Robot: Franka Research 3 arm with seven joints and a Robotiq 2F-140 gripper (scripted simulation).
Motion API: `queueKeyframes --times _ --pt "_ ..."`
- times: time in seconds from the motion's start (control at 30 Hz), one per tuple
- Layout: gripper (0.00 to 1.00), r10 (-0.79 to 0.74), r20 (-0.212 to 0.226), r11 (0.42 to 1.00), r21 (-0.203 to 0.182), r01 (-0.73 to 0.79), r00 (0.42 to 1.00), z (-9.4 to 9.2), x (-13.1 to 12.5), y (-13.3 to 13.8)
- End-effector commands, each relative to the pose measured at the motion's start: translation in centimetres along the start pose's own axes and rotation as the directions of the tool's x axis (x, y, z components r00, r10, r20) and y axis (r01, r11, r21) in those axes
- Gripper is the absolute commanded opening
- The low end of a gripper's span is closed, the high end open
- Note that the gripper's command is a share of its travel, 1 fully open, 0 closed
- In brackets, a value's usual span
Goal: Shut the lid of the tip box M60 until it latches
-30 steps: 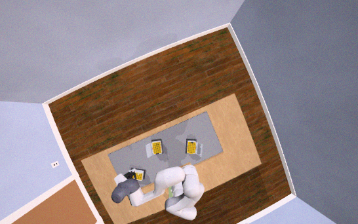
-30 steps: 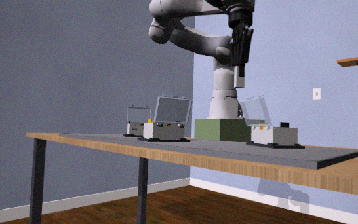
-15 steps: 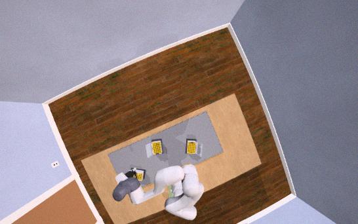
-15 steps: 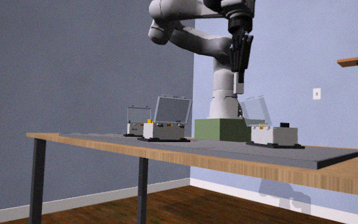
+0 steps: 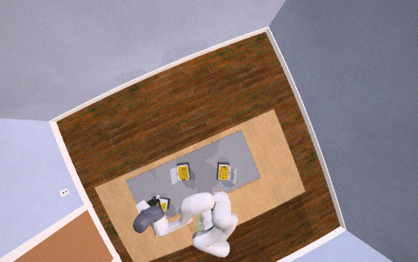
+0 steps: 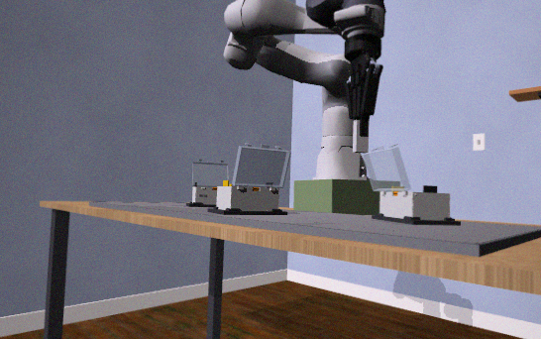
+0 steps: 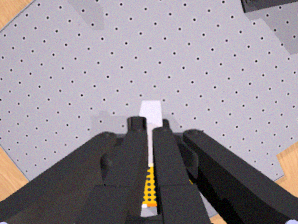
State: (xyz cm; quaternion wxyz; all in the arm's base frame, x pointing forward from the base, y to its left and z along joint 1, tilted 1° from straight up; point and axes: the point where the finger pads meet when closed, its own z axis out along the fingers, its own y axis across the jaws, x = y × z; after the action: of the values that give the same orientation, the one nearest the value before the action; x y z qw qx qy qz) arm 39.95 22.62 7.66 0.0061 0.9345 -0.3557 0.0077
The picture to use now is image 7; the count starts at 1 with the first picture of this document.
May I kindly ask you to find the yellow pipette tip rack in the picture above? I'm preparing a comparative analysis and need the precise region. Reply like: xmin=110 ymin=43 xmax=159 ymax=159
xmin=143 ymin=167 xmax=156 ymax=204

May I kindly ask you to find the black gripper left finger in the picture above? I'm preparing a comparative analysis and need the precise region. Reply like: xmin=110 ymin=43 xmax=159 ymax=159
xmin=0 ymin=101 xmax=151 ymax=224

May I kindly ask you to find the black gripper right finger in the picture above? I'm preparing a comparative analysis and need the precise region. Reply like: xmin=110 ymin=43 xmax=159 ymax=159
xmin=150 ymin=101 xmax=298 ymax=224

